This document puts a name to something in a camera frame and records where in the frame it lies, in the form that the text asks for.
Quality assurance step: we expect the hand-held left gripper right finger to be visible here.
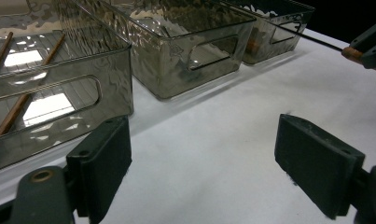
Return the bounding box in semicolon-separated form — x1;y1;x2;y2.
273;113;367;220

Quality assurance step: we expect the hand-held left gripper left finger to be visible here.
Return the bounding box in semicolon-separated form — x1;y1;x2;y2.
65;115;133;224

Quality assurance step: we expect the wooden handled knife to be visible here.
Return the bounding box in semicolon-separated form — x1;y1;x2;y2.
296;31;376;75

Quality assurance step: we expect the smoky clear plastic bin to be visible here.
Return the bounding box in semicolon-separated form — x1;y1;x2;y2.
0;0;134;175
73;0;258;101
221;0;315;66

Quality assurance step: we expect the brown wooden chopstick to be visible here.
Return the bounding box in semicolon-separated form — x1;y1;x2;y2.
0;31;14;77
0;32;67;150

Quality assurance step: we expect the white table cover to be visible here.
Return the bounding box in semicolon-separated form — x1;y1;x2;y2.
0;27;376;224

